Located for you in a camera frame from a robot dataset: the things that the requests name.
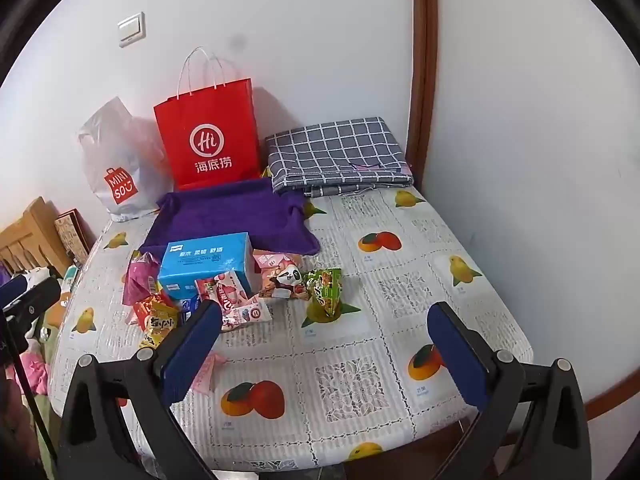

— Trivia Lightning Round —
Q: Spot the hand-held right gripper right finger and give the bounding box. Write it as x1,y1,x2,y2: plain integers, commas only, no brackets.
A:
426,301,593,480

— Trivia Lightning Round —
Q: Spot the pink cloth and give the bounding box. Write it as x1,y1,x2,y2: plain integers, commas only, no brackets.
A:
17,352,51,396

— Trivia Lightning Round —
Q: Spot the red snack packet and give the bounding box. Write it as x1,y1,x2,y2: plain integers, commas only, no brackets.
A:
131,294,166,328

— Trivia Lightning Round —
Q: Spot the panda-print snack packet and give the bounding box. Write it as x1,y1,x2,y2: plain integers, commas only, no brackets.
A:
257,262,307,301

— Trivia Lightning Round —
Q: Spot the fruit-printed white tablecloth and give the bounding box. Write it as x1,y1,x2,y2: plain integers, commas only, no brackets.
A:
50,187,535,473

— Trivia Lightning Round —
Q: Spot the white plastic shopping bag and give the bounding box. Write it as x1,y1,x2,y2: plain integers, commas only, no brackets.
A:
76,96,173,223

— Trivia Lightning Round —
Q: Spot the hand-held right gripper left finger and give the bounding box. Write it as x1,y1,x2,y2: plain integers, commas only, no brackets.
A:
56,299,223,480

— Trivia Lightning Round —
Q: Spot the brown wooden door frame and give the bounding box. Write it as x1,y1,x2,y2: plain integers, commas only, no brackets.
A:
404,0,440,196

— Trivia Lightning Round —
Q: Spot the magenta snack packet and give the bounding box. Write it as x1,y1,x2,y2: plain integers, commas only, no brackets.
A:
122,251,162,307

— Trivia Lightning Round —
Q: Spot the black cable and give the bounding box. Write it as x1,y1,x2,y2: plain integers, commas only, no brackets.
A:
0,310,57,463

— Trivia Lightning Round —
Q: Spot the dark blue snack packet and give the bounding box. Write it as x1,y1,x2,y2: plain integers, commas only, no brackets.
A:
177,296,203,323

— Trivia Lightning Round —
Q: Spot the grey checked folded cloth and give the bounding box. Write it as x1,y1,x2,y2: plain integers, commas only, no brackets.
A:
264,116,415,197

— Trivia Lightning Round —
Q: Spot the yellow snack packet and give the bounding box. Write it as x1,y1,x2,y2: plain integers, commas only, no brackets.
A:
139,305,180,351

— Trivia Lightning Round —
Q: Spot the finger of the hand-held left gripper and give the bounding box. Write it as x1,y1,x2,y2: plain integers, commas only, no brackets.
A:
0,272,62,322

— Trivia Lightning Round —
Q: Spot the small pink white packet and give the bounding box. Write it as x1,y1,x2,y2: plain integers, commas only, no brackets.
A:
222,297,273,332

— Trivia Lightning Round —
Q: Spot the red paper bag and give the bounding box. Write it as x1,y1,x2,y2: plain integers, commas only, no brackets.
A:
153,46,262,191

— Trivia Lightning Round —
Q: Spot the pale pink packet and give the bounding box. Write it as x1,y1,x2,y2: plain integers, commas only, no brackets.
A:
192,351,228,388

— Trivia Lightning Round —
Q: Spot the green snack packet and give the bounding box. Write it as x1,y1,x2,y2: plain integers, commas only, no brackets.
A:
302,267,343,318

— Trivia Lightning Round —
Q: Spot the brown wooden baseboard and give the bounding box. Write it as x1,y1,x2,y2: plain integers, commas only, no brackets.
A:
582,330,640,423

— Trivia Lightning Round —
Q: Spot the brown patterned box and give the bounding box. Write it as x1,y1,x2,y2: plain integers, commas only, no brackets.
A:
54,207,98,267

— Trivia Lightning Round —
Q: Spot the white light switch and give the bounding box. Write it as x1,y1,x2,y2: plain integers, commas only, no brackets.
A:
117,11,148,48

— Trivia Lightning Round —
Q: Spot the strawberry-print snack packet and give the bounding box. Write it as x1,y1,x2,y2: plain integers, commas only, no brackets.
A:
195,270,248,331

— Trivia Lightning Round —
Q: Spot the blue tissue box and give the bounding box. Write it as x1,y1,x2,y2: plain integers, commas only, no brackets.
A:
158,232,256,301

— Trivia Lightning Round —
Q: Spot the purple towel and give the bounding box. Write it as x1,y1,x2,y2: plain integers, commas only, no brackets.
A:
139,177,321,261

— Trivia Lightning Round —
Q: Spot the pink snack packet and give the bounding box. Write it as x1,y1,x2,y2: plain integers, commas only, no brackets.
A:
251,250,303,273

